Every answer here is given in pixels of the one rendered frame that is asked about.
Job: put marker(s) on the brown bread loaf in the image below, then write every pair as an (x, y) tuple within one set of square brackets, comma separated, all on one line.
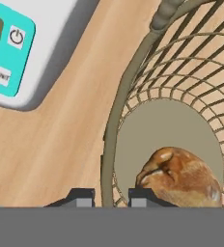
[(181, 177)]

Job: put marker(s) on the white and teal kitchen scale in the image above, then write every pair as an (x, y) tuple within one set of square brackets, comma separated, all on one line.
[(23, 45)]

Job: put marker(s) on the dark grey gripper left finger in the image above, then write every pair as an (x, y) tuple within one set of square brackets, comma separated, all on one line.
[(81, 196)]

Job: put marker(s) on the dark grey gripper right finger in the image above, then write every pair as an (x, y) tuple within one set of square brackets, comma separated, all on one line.
[(143, 197)]

